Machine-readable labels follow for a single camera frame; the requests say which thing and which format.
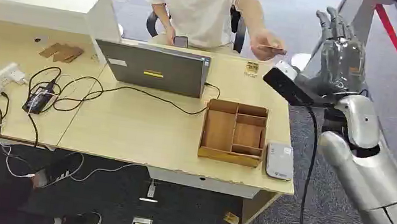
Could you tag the white floor connector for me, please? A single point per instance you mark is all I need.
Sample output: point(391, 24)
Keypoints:
point(150, 192)

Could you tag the person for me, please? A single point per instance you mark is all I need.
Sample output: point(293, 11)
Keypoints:
point(196, 8)

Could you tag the small golden patterned block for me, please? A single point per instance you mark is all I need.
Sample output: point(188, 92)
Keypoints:
point(251, 69)

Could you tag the black power adapter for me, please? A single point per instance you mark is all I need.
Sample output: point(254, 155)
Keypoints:
point(38, 99)

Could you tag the grey kiosk stand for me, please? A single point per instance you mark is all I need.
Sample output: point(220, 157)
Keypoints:
point(362, 14)

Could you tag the person's left hand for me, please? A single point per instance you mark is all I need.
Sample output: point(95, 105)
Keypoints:
point(266, 40)

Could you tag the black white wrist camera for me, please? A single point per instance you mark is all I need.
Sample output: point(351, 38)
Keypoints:
point(285, 84)

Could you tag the black foot white stripes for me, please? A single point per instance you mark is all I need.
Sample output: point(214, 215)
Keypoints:
point(56, 173)

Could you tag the black foot white sole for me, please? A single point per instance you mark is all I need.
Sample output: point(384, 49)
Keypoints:
point(81, 221)

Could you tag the white plug adapter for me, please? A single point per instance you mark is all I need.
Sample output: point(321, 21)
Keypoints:
point(18, 77)

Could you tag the white grey card reader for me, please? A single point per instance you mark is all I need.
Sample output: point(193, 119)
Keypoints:
point(279, 161)

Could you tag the white desk front panel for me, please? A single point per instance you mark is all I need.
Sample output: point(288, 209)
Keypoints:
point(201, 182)

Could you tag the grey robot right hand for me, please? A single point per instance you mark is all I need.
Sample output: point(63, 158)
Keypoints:
point(342, 64)

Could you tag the person's right hand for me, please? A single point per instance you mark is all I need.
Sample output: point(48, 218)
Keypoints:
point(170, 35)

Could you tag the person's hand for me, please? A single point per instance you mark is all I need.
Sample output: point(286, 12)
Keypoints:
point(170, 35)
point(266, 40)

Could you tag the wooden desk side panel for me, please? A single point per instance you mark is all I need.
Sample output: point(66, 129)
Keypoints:
point(257, 207)

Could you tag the white round base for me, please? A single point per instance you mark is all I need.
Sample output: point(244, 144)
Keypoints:
point(299, 61)

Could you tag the grey laptop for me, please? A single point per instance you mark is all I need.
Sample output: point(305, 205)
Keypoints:
point(158, 70)

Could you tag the brown wooden pieces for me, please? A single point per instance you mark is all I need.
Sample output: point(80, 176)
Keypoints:
point(63, 53)

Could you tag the wooden compartment box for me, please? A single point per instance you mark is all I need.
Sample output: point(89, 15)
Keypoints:
point(219, 130)

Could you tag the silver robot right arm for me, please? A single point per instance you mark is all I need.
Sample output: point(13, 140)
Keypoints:
point(372, 178)

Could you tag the white cabinet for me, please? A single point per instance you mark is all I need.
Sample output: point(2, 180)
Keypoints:
point(52, 4)

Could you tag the dark smartphone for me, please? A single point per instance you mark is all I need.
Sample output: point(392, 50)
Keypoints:
point(181, 41)

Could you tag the small wooden floor block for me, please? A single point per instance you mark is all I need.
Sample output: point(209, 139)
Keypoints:
point(231, 219)

